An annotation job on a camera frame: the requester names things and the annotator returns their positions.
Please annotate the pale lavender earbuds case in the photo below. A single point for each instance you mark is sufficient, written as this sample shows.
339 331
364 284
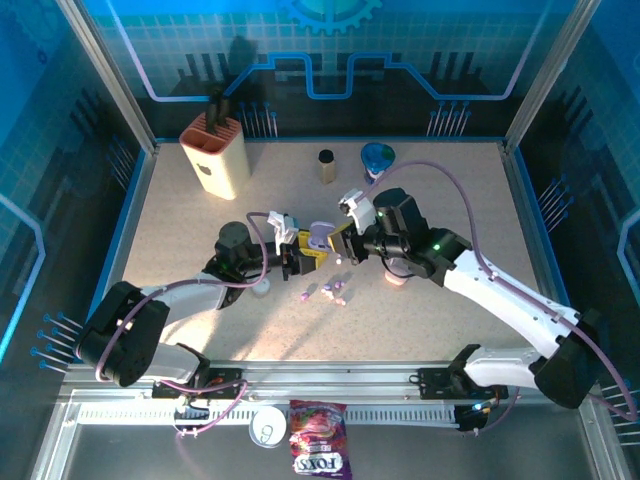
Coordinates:
320 230

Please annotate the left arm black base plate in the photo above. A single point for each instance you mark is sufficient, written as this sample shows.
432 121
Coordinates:
225 385

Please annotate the aluminium frame post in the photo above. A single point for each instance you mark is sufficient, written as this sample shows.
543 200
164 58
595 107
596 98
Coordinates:
547 80
112 80

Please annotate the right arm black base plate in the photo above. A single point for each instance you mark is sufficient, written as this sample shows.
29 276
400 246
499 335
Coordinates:
435 385

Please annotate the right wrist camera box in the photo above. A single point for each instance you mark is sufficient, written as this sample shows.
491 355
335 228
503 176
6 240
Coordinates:
357 212

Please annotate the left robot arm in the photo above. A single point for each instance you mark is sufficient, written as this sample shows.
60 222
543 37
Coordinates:
185 297

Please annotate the black controller box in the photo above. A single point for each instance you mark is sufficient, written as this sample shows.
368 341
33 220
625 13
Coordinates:
470 420

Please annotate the pink earbuds case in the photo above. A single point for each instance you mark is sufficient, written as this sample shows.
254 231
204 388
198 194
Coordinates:
395 280

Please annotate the aluminium frame rail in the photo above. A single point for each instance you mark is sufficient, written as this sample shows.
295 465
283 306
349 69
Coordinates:
325 380

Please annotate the wooden bottle black cap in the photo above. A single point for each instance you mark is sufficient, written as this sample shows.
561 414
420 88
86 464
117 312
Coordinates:
326 167

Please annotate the blue plastic cup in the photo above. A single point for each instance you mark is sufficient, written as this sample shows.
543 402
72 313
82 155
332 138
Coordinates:
375 157

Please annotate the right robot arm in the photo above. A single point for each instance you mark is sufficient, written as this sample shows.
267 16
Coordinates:
510 300

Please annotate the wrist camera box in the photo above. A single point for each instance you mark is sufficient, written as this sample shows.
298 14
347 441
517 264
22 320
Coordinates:
281 227
357 212

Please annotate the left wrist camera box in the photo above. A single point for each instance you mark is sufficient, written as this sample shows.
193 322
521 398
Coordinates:
281 227

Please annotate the white round cap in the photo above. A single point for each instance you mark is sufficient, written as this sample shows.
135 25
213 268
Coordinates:
261 289

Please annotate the white round lid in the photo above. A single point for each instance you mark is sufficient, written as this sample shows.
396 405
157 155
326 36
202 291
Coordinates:
267 425

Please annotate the beige knife block orange top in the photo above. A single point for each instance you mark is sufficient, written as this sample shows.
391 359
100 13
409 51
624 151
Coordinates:
220 160

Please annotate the Fox's candy bag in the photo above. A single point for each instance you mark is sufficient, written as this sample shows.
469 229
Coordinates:
320 440

